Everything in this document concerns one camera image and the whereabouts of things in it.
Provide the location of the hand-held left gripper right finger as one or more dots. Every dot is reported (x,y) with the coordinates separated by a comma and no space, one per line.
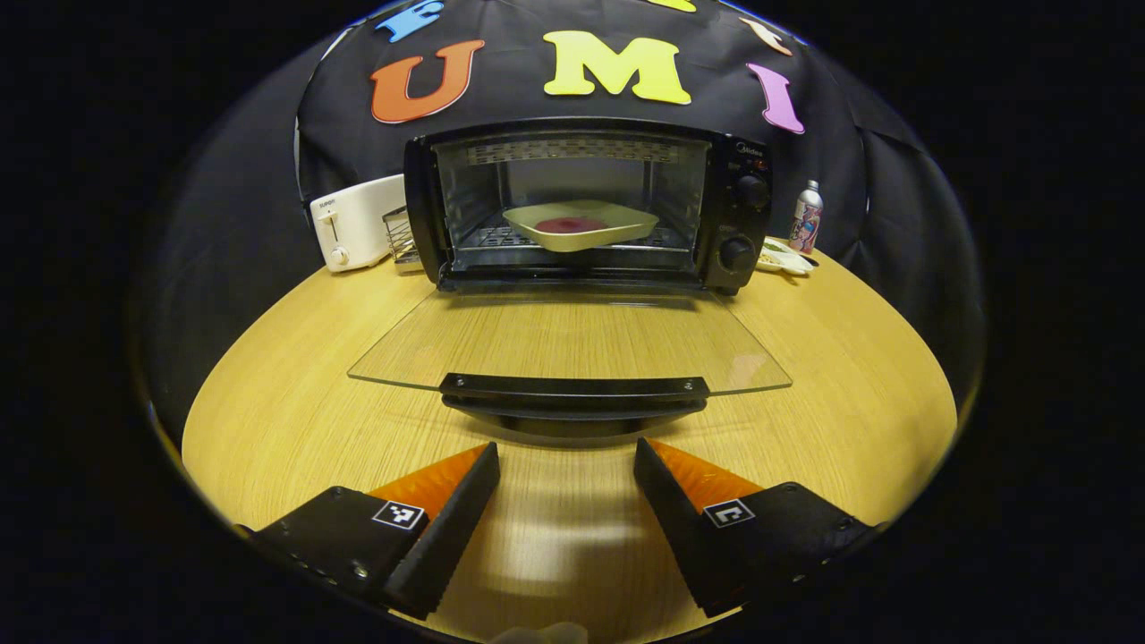
(680,537)

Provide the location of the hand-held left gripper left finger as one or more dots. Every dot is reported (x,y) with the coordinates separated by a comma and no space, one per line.
(447,537)

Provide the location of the cream square plate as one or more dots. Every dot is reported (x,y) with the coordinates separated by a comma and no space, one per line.
(626,228)

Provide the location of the black electric oven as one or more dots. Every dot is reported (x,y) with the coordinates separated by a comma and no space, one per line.
(742,215)

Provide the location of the red round food slice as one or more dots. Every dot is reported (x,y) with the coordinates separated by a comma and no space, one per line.
(571,224)

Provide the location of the white divided dish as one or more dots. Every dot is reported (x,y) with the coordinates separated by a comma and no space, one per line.
(785,259)

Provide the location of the white toaster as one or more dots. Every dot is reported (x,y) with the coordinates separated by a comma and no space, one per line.
(353,224)

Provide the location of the silver drink bottle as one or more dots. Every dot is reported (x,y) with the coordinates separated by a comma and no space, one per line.
(806,219)

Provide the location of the black backdrop cloth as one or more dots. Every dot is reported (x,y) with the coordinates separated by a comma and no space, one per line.
(268,179)

